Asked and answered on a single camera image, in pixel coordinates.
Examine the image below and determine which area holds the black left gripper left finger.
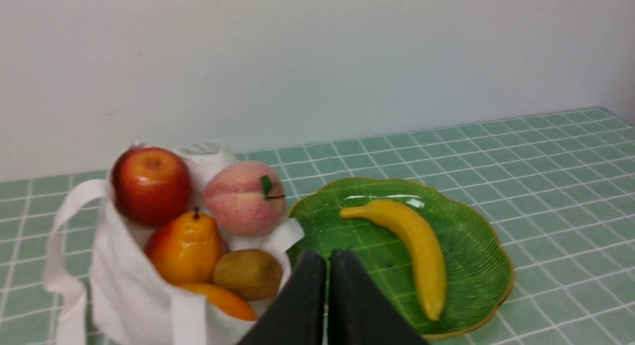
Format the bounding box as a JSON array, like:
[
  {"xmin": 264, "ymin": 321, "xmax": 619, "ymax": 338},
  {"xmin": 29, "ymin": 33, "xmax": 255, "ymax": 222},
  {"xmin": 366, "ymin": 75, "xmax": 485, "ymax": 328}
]
[{"xmin": 239, "ymin": 251, "xmax": 326, "ymax": 345}]

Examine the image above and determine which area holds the pink peach with leaf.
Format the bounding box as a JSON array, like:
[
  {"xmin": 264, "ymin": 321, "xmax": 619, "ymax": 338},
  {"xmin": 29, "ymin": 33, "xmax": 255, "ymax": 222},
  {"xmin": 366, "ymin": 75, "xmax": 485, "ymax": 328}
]
[{"xmin": 203, "ymin": 160, "xmax": 286, "ymax": 237}]

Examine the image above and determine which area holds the green checkered tablecloth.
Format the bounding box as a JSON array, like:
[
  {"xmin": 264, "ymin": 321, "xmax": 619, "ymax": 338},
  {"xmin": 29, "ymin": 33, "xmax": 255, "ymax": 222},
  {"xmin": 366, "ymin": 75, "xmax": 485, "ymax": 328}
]
[{"xmin": 0, "ymin": 108, "xmax": 635, "ymax": 345}]

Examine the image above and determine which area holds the red apple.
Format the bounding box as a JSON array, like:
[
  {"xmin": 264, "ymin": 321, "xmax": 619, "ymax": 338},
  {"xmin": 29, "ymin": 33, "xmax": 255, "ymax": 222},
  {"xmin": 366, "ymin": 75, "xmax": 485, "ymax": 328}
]
[{"xmin": 111, "ymin": 147, "xmax": 193, "ymax": 227}]

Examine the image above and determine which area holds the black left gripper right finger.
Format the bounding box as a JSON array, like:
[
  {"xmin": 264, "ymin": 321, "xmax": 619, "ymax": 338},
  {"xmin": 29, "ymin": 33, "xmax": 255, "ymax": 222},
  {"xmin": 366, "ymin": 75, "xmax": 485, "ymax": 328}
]
[{"xmin": 327, "ymin": 250, "xmax": 428, "ymax": 345}]

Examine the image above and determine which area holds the green glass plate gold rim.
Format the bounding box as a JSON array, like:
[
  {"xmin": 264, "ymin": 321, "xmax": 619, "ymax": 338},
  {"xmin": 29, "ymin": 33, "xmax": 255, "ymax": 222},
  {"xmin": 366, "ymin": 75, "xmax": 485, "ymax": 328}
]
[{"xmin": 287, "ymin": 177, "xmax": 514, "ymax": 340}]

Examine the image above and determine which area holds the orange mango fruit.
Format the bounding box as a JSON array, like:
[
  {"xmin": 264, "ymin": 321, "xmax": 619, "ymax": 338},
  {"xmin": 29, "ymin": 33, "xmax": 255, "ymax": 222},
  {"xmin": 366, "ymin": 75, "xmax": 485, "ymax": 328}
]
[{"xmin": 178, "ymin": 283, "xmax": 257, "ymax": 322}]

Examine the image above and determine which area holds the white cloth tote bag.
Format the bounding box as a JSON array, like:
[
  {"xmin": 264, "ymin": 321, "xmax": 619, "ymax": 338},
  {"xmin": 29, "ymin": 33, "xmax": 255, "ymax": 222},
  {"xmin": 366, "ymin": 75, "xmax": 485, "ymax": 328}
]
[{"xmin": 42, "ymin": 140, "xmax": 306, "ymax": 345}]

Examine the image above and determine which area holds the orange yellow pear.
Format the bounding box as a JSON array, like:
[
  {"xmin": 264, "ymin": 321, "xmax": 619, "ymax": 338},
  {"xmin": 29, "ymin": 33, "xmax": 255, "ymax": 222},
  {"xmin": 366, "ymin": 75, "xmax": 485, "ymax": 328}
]
[{"xmin": 144, "ymin": 207, "xmax": 224, "ymax": 285}]

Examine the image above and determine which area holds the brown kiwi fruit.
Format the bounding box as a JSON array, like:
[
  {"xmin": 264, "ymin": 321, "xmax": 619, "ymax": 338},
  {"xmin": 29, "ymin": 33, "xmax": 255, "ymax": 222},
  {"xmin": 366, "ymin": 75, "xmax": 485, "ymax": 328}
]
[{"xmin": 212, "ymin": 249, "xmax": 283, "ymax": 301}]

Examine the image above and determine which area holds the yellow plastic banana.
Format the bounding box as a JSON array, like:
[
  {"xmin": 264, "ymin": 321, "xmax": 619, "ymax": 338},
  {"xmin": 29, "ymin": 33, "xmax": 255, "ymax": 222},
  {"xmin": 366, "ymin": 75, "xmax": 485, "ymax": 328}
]
[{"xmin": 339, "ymin": 200, "xmax": 447, "ymax": 322}]

